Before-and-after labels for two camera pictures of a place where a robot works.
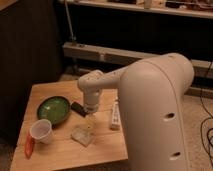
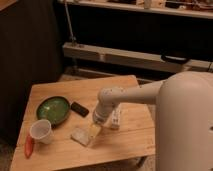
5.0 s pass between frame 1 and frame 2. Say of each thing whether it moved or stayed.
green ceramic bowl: stayed
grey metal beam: stayed
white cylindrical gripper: moved
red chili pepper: stayed
